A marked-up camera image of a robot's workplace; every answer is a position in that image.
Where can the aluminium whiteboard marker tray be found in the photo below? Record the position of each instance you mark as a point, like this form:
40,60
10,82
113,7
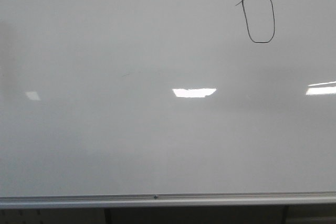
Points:
167,200

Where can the white whiteboard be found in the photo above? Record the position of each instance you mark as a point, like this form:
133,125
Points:
128,97

